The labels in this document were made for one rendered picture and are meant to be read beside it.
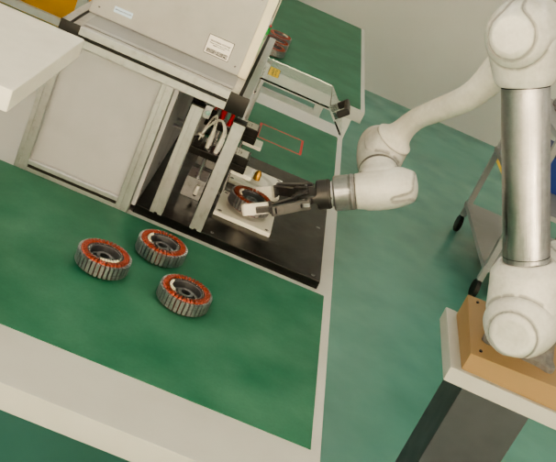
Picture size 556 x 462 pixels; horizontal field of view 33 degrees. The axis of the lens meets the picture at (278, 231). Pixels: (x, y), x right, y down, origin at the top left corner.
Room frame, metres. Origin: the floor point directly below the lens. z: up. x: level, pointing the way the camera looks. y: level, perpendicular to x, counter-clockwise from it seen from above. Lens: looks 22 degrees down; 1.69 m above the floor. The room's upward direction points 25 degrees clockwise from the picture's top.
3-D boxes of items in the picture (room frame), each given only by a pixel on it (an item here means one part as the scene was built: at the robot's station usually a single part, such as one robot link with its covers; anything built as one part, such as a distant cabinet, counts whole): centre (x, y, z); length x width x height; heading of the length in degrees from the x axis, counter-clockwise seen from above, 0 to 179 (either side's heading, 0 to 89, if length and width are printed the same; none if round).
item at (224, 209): (2.23, 0.09, 0.78); 0.15 x 0.15 x 0.01; 5
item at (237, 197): (2.23, 0.09, 0.81); 0.11 x 0.11 x 0.04
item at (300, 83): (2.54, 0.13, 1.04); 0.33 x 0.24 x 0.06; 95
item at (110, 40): (2.32, 0.42, 1.09); 0.68 x 0.44 x 0.05; 5
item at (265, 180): (2.47, 0.12, 0.78); 0.15 x 0.15 x 0.01; 5
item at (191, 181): (2.21, 0.24, 0.80); 0.08 x 0.05 x 0.06; 5
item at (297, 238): (2.35, 0.12, 0.76); 0.64 x 0.47 x 0.02; 5
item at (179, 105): (2.33, 0.36, 0.92); 0.66 x 0.01 x 0.30; 5
